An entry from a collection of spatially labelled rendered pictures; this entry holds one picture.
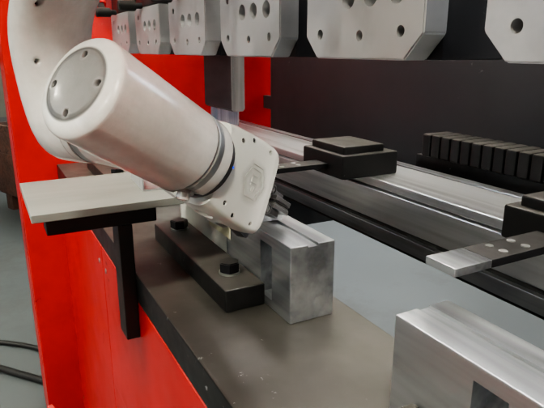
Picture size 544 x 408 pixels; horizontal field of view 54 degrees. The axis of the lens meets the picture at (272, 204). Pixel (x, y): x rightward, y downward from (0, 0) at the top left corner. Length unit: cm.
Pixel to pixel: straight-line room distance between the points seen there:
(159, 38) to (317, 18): 47
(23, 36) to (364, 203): 59
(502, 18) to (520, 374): 23
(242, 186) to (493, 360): 29
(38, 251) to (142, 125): 128
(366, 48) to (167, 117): 16
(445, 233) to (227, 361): 35
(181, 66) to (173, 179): 121
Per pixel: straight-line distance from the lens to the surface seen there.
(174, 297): 72
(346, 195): 94
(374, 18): 43
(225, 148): 50
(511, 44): 34
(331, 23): 48
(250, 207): 58
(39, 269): 170
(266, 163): 59
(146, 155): 45
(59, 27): 51
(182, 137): 46
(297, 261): 61
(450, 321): 48
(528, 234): 60
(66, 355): 183
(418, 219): 80
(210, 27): 74
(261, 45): 59
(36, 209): 70
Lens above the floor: 118
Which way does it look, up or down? 16 degrees down
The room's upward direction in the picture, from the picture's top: straight up
